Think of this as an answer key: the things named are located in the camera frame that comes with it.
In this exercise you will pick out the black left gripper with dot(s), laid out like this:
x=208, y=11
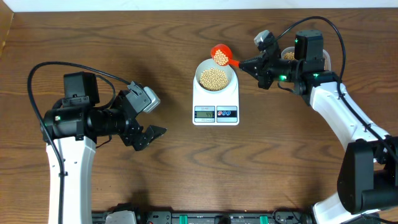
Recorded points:
x=129, y=135

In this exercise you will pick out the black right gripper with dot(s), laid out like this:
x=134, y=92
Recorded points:
x=260, y=62

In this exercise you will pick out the red plastic measuring scoop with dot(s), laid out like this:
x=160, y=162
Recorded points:
x=223, y=55

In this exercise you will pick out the grey round bowl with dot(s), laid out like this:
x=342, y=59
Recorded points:
x=210, y=63

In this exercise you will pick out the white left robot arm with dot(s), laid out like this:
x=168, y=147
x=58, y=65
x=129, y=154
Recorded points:
x=74, y=126

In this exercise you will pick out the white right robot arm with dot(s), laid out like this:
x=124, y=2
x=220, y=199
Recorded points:
x=367, y=181

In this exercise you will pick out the soybeans in grey bowl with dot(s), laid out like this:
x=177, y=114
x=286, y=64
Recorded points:
x=213, y=79

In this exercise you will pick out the white digital kitchen scale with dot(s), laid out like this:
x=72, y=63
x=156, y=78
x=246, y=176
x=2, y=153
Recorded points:
x=216, y=108

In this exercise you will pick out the clear container of soybeans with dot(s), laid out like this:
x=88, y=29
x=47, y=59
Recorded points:
x=288, y=54

